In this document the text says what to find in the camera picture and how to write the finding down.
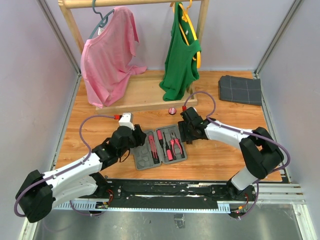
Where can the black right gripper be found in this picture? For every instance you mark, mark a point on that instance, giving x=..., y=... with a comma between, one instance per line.
x=184, y=135

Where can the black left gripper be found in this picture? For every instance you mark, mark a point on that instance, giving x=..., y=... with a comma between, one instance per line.
x=139, y=135

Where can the pink black pliers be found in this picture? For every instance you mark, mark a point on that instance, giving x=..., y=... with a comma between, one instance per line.
x=175, y=142

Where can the pink black utility knife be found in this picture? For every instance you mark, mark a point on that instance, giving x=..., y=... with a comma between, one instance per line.
x=153, y=149

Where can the pink black screwdriver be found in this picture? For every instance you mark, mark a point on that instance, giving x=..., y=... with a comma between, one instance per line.
x=167, y=148
x=161, y=142

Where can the grey plastic tool case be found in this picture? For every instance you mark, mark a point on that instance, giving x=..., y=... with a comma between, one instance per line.
x=143, y=155

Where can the red black tape roll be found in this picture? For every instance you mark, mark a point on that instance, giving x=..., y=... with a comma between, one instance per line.
x=172, y=111

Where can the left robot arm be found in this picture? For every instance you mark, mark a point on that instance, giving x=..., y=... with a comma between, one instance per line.
x=42, y=192

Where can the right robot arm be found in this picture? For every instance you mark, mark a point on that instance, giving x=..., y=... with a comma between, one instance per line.
x=261, y=154

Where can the wooden clothes rack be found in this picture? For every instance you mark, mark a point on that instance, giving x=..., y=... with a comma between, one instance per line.
x=143, y=92

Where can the green tank top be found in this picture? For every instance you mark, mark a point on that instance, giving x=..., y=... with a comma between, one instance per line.
x=180, y=76

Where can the folded grey checked cloth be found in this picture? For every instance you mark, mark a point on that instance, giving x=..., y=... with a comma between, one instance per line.
x=240, y=90

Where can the pink t-shirt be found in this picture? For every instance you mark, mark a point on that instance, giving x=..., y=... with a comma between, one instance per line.
x=106, y=59

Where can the yellow clothes hanger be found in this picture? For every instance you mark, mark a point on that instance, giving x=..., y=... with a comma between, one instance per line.
x=183, y=36

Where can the teal clothes hanger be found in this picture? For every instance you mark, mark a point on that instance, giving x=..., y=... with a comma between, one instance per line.
x=103, y=19

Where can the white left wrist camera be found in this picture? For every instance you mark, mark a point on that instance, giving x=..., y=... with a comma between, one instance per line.
x=126, y=120

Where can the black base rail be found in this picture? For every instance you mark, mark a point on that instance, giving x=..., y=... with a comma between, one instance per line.
x=170, y=195

